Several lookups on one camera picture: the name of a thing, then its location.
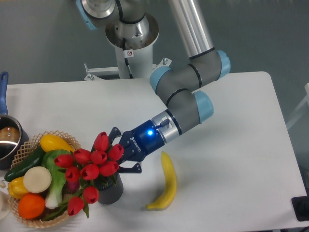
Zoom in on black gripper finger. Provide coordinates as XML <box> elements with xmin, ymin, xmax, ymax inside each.
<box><xmin>108</xmin><ymin>127</ymin><xmax>122</xmax><ymax>145</ymax></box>
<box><xmin>118</xmin><ymin>162</ymin><xmax>142</xmax><ymax>174</ymax></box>

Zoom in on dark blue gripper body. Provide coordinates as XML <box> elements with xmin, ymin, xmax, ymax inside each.
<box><xmin>119</xmin><ymin>120</ymin><xmax>165</xmax><ymax>161</ymax></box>

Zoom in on red tulip bouquet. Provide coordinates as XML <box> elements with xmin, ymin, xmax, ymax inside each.
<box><xmin>54</xmin><ymin>132</ymin><xmax>124</xmax><ymax>217</ymax></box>

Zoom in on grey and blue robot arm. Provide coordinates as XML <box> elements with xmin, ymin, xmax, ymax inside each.
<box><xmin>76</xmin><ymin>0</ymin><xmax>230</xmax><ymax>173</ymax></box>

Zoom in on dark grey ribbed vase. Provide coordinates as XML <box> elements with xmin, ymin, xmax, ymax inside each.
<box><xmin>94</xmin><ymin>173</ymin><xmax>124</xmax><ymax>205</ymax></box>

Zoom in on yellow banana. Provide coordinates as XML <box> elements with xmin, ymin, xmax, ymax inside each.
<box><xmin>145</xmin><ymin>151</ymin><xmax>177</xmax><ymax>211</ymax></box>

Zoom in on purple sweet potato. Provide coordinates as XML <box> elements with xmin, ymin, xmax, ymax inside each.
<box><xmin>66</xmin><ymin>180</ymin><xmax>80</xmax><ymax>193</ymax></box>

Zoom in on yellow squash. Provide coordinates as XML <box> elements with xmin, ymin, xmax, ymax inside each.
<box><xmin>40</xmin><ymin>134</ymin><xmax>75</xmax><ymax>152</ymax></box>

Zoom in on green bean pods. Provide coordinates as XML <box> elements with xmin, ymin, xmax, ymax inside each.
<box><xmin>41</xmin><ymin>198</ymin><xmax>69</xmax><ymax>221</ymax></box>

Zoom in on woven wicker basket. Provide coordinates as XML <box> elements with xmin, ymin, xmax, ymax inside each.
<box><xmin>8</xmin><ymin>130</ymin><xmax>81</xmax><ymax>229</ymax></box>

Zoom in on dark green cucumber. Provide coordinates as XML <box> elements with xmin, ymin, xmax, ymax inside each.
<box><xmin>4</xmin><ymin>145</ymin><xmax>45</xmax><ymax>182</ymax></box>

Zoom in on green bok choy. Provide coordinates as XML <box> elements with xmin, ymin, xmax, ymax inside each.
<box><xmin>42</xmin><ymin>149</ymin><xmax>69</xmax><ymax>209</ymax></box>

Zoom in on round beige bun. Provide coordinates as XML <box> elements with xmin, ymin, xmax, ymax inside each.
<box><xmin>23</xmin><ymin>166</ymin><xmax>52</xmax><ymax>193</ymax></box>

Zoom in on orange fruit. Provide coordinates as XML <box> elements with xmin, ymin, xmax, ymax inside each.
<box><xmin>18</xmin><ymin>193</ymin><xmax>45</xmax><ymax>219</ymax></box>

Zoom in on yellow bell pepper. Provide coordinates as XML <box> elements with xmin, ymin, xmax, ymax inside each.
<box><xmin>8</xmin><ymin>176</ymin><xmax>29</xmax><ymax>199</ymax></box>

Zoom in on white garlic piece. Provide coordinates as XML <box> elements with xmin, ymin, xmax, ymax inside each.
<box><xmin>0</xmin><ymin>180</ymin><xmax>6</xmax><ymax>189</ymax></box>

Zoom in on black device at edge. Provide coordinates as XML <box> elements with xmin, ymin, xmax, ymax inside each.
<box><xmin>291</xmin><ymin>196</ymin><xmax>309</xmax><ymax>221</ymax></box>

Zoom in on black pedestal cable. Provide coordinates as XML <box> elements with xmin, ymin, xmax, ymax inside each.
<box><xmin>122</xmin><ymin>38</ymin><xmax>134</xmax><ymax>79</ymax></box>

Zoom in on white metal base frame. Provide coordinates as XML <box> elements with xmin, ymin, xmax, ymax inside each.
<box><xmin>84</xmin><ymin>58</ymin><xmax>172</xmax><ymax>81</ymax></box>

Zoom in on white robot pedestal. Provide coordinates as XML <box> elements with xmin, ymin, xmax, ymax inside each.
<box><xmin>105</xmin><ymin>13</ymin><xmax>159</xmax><ymax>79</ymax></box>

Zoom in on blue handled saucepan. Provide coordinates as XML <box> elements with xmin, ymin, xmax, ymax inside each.
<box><xmin>0</xmin><ymin>72</ymin><xmax>29</xmax><ymax>170</ymax></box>

